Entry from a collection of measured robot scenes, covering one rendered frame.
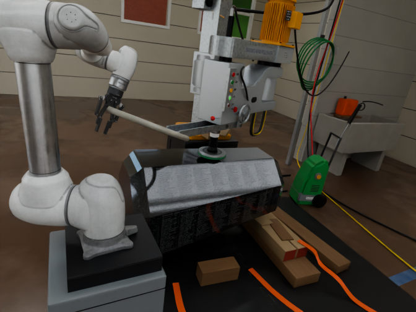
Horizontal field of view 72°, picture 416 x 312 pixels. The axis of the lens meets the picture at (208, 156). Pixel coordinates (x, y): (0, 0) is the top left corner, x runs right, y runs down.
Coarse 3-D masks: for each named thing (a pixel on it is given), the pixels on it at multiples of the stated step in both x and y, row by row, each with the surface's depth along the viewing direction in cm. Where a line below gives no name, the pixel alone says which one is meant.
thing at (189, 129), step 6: (168, 126) 180; (174, 126) 184; (180, 126) 189; (186, 126) 194; (192, 126) 199; (198, 126) 204; (204, 126) 192; (210, 126) 197; (216, 126) 202; (222, 126) 209; (228, 126) 215; (234, 126) 222; (240, 126) 222; (180, 132) 174; (186, 132) 178; (192, 132) 183; (198, 132) 188; (204, 132) 193
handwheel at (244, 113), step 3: (243, 105) 204; (246, 105) 206; (243, 108) 204; (249, 108) 211; (240, 111) 203; (243, 111) 206; (246, 111) 208; (249, 111) 213; (240, 114) 203; (243, 114) 207; (246, 114) 208; (249, 114) 213; (240, 117) 204; (243, 117) 209; (246, 117) 214; (240, 120) 206; (243, 120) 210; (246, 120) 213; (243, 123) 211
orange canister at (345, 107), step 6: (342, 102) 452; (348, 102) 449; (354, 102) 455; (336, 108) 464; (342, 108) 453; (348, 108) 454; (354, 108) 461; (336, 114) 463; (342, 114) 454; (348, 114) 459
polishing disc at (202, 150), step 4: (200, 148) 222; (204, 148) 223; (200, 152) 214; (204, 152) 214; (208, 152) 215; (220, 152) 219; (224, 152) 220; (208, 156) 210; (212, 156) 210; (216, 156) 210; (220, 156) 212; (224, 156) 216
